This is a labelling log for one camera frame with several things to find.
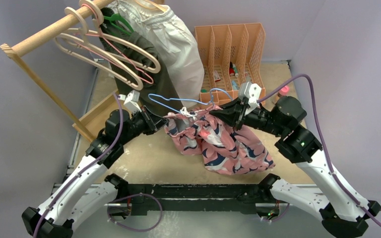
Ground wooden clothes rack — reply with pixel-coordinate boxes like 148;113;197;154
0;0;165;142

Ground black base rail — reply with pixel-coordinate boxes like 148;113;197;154
110;184;285;216

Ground base right purple cable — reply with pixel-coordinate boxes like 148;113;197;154
259;198;295;224

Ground blue wire hanger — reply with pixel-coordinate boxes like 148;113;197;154
148;88;233;113

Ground beige hanger under white shorts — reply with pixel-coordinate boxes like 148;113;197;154
135;0;167;12

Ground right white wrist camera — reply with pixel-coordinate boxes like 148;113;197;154
238;82;262;110

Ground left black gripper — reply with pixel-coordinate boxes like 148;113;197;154
120;105;168;145

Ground red black marker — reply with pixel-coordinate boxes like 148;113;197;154
229;62;236;76

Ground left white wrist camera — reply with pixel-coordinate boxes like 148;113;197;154
118;90;141;114

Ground beige wooden hanger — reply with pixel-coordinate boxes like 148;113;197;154
67;0;162;74
54;6;144;91

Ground light blue tube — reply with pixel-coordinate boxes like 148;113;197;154
231;80;240;91

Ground rear beige wooden hanger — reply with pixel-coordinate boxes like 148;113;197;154
67;0;162;74

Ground base left purple cable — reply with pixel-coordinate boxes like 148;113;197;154
106;193;164;233

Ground front beige wooden hanger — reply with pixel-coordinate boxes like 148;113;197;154
54;6;144;91

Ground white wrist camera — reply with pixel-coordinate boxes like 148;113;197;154
238;82;262;110
118;90;141;114

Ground red white tube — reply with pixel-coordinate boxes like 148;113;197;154
213;70;221;82

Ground pink patterned shorts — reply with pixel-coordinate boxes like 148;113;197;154
164;106;275;175

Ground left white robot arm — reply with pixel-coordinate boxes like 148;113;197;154
22;107;168;238

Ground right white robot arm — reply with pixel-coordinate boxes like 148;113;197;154
211;96;381;238

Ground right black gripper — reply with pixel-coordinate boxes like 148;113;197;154
211;96;288;137

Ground orange plastic file organizer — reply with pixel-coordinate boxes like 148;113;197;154
194;23;266;105

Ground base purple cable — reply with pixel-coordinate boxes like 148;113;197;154
106;193;164;233
259;198;295;224

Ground pink wire hanger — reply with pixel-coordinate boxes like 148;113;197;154
63;2;155;85

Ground dark green shorts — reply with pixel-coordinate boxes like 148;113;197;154
100;7;183;116

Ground green plastic hanger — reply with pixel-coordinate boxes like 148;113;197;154
104;13;134;35

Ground pink capped bottle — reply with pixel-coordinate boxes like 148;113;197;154
274;86;289;104

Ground white shorts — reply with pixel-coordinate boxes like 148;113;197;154
108;0;204;108

